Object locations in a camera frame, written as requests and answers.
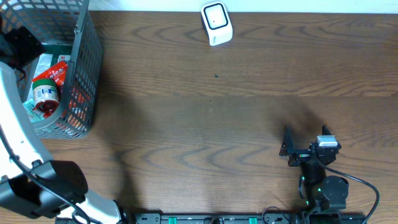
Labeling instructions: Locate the white barcode scanner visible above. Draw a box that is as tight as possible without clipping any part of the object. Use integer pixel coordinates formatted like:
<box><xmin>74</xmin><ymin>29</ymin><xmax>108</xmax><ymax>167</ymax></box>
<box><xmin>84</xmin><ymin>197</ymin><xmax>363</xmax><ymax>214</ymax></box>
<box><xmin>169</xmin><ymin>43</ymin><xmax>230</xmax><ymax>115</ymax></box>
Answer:
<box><xmin>201</xmin><ymin>1</ymin><xmax>233</xmax><ymax>47</ymax></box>

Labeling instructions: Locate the green-lid seasoning jar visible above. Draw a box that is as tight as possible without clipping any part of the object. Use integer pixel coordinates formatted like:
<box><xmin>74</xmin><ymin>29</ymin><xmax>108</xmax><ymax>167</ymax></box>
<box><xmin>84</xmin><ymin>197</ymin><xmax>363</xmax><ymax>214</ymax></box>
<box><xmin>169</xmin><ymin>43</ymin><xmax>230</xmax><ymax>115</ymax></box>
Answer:
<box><xmin>32</xmin><ymin>78</ymin><xmax>60</xmax><ymax>113</ymax></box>

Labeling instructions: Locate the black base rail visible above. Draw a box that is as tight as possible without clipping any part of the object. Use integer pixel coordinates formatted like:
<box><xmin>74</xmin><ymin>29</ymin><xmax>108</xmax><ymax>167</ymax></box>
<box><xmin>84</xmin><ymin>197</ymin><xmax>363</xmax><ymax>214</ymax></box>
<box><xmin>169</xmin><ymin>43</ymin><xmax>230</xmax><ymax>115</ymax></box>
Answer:
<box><xmin>134</xmin><ymin>211</ymin><xmax>365</xmax><ymax>224</ymax></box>

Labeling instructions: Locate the green 3M product package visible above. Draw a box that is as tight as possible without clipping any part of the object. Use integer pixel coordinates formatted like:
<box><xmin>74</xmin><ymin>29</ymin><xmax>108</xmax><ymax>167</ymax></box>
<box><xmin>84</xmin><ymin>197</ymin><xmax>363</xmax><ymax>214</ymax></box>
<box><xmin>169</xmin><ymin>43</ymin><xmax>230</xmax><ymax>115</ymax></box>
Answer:
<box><xmin>26</xmin><ymin>44</ymin><xmax>73</xmax><ymax>101</ymax></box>

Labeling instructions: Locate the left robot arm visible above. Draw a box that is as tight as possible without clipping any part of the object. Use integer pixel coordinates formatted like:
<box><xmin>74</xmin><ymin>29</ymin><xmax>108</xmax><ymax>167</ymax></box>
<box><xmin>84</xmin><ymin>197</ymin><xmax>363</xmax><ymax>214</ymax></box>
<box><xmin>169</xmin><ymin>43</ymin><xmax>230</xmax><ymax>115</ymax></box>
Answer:
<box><xmin>1</xmin><ymin>27</ymin><xmax>136</xmax><ymax>223</ymax></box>

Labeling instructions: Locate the grey plastic mesh basket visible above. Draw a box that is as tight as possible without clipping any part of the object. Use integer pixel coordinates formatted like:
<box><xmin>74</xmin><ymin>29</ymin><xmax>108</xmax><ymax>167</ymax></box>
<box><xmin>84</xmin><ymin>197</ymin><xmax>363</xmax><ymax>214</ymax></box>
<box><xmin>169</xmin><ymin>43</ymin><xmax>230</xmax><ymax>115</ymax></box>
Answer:
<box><xmin>1</xmin><ymin>0</ymin><xmax>103</xmax><ymax>139</ymax></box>

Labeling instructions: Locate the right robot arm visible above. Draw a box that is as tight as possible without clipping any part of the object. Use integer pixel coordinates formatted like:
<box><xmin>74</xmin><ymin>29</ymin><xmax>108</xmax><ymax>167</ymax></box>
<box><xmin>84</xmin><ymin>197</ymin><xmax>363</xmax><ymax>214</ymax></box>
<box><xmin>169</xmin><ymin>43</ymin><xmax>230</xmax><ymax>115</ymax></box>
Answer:
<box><xmin>279</xmin><ymin>126</ymin><xmax>349</xmax><ymax>223</ymax></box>

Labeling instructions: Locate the red snack bag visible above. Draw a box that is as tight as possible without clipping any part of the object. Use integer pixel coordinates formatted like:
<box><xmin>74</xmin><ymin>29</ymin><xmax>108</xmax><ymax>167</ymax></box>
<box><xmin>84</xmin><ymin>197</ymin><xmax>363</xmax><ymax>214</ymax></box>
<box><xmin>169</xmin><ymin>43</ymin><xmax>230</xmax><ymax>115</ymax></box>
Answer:
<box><xmin>32</xmin><ymin>61</ymin><xmax>68</xmax><ymax>94</ymax></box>

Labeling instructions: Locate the teal tissue packet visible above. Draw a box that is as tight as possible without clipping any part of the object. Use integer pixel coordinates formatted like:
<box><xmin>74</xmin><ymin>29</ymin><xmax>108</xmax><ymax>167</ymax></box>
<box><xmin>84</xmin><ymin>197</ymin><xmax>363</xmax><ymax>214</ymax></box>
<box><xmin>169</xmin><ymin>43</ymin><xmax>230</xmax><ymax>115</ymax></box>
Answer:
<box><xmin>23</xmin><ymin>98</ymin><xmax>45</xmax><ymax>123</ymax></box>

